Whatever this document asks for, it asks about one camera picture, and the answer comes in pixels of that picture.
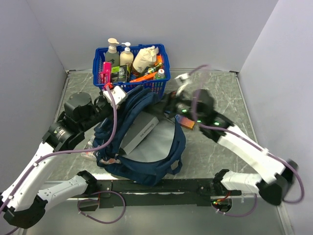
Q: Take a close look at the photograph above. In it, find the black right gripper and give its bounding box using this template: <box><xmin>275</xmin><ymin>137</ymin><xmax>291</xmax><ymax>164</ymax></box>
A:
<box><xmin>145</xmin><ymin>89</ymin><xmax>203</xmax><ymax>124</ymax></box>

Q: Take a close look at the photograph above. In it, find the blue Jane Eyre book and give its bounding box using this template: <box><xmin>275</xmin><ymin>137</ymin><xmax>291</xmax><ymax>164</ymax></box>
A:
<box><xmin>164</xmin><ymin>111</ymin><xmax>195</xmax><ymax>130</ymax></box>

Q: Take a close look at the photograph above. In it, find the Little Women book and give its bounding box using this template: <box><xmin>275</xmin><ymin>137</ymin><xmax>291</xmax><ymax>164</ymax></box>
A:
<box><xmin>80</xmin><ymin>137</ymin><xmax>115</xmax><ymax>165</ymax></box>

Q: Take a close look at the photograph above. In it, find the navy blue student backpack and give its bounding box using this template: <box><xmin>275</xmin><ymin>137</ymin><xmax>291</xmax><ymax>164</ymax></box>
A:
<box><xmin>94</xmin><ymin>86</ymin><xmax>186</xmax><ymax>186</ymax></box>

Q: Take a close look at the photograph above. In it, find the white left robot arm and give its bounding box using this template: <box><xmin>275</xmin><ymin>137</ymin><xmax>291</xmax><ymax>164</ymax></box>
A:
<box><xmin>0</xmin><ymin>90</ymin><xmax>123</xmax><ymax>229</ymax></box>

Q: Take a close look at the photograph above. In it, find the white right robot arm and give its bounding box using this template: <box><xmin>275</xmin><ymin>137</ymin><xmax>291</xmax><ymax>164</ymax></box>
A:
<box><xmin>161</xmin><ymin>89</ymin><xmax>298</xmax><ymax>206</ymax></box>

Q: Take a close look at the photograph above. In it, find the orange package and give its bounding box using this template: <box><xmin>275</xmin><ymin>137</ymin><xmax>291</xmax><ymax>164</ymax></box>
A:
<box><xmin>130</xmin><ymin>72</ymin><xmax>157</xmax><ymax>83</ymax></box>

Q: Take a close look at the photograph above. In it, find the pink box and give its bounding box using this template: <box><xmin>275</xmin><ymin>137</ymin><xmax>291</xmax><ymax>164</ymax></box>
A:
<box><xmin>98</xmin><ymin>62</ymin><xmax>112</xmax><ymax>85</ymax></box>

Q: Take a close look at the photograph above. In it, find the green glass bottle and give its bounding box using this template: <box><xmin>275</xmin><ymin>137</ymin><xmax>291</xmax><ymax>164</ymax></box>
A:
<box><xmin>144</xmin><ymin>62</ymin><xmax>163</xmax><ymax>76</ymax></box>

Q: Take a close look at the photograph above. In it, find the black green box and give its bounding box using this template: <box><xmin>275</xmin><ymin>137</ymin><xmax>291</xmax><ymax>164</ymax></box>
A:
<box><xmin>111</xmin><ymin>65</ymin><xmax>131</xmax><ymax>83</ymax></box>

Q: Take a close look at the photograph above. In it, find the beige cloth sack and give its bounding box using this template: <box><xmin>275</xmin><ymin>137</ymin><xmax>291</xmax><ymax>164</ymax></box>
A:
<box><xmin>132</xmin><ymin>46</ymin><xmax>159</xmax><ymax>74</ymax></box>

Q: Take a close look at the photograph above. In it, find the blue plastic shopping basket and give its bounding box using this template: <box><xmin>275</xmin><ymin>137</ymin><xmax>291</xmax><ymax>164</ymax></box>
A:
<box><xmin>92</xmin><ymin>44</ymin><xmax>171</xmax><ymax>98</ymax></box>

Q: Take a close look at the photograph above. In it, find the grey pump bottle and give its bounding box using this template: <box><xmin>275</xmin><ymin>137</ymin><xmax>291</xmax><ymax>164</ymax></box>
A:
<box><xmin>105</xmin><ymin>38</ymin><xmax>120</xmax><ymax>67</ymax></box>

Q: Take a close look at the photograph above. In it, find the cream pump lotion bottle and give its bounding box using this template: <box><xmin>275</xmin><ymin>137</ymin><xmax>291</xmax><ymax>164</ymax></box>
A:
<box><xmin>120</xmin><ymin>42</ymin><xmax>134</xmax><ymax>68</ymax></box>

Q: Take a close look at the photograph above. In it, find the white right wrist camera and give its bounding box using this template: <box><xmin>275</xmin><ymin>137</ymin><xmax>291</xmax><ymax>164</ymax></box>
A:
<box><xmin>175</xmin><ymin>73</ymin><xmax>192</xmax><ymax>96</ymax></box>

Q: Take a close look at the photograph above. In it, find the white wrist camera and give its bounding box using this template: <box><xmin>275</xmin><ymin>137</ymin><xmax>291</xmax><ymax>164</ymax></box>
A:
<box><xmin>175</xmin><ymin>73</ymin><xmax>192</xmax><ymax>96</ymax></box>
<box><xmin>102</xmin><ymin>83</ymin><xmax>128</xmax><ymax>108</ymax></box>

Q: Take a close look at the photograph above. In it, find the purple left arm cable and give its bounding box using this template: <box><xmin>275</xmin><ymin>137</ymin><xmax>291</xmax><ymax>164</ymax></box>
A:
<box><xmin>0</xmin><ymin>89</ymin><xmax>118</xmax><ymax>235</ymax></box>

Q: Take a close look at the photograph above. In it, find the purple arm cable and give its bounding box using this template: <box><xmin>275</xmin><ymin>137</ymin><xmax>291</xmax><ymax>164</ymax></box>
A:
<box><xmin>0</xmin><ymin>89</ymin><xmax>118</xmax><ymax>235</ymax></box>
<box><xmin>188</xmin><ymin>64</ymin><xmax>306</xmax><ymax>218</ymax></box>

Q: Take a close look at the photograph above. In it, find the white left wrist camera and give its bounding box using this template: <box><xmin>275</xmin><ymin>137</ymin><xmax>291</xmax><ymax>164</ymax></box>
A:
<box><xmin>102</xmin><ymin>83</ymin><xmax>128</xmax><ymax>108</ymax></box>

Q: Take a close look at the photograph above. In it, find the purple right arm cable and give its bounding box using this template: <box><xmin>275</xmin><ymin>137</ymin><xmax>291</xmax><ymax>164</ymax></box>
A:
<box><xmin>188</xmin><ymin>64</ymin><xmax>306</xmax><ymax>218</ymax></box>

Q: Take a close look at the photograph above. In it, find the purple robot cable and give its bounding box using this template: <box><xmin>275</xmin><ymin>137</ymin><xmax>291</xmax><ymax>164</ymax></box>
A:
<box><xmin>77</xmin><ymin>190</ymin><xmax>127</xmax><ymax>224</ymax></box>

